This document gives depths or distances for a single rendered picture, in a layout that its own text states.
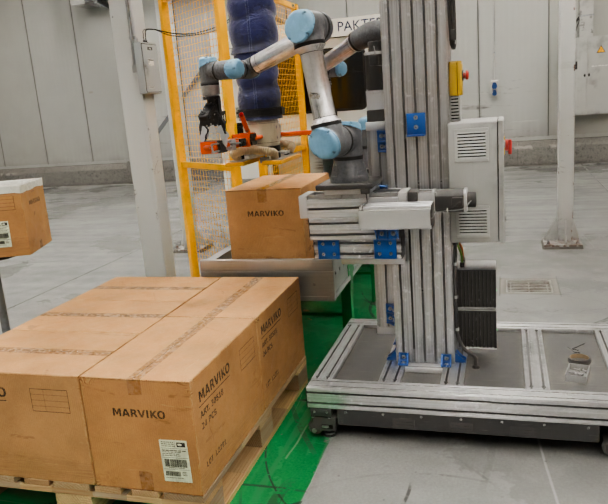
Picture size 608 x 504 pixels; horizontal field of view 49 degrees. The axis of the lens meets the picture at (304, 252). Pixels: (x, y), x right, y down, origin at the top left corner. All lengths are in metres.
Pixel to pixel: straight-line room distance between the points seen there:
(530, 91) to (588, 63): 0.97
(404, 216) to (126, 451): 1.25
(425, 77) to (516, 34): 9.21
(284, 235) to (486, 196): 1.10
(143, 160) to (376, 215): 2.15
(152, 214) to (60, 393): 2.11
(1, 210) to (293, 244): 1.72
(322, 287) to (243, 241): 0.48
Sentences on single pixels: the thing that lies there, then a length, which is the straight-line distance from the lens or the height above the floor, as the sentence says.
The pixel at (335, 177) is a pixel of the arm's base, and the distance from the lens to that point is 2.57.
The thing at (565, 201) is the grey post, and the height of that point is 0.38.
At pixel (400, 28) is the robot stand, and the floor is 1.60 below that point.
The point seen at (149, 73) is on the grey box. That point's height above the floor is 1.59.
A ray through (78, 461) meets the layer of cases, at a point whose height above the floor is 0.23.
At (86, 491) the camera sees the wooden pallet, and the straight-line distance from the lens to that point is 2.51.
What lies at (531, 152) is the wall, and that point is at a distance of 11.77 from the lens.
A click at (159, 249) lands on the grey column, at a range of 4.32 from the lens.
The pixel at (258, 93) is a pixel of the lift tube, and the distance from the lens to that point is 3.23.
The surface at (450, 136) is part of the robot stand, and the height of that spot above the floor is 1.18.
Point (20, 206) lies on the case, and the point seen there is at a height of 0.90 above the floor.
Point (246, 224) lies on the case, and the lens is 3.35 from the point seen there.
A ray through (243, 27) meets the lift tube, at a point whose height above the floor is 1.71.
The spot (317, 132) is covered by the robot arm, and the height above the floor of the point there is 1.24.
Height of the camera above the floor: 1.36
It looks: 13 degrees down
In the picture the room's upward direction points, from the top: 5 degrees counter-clockwise
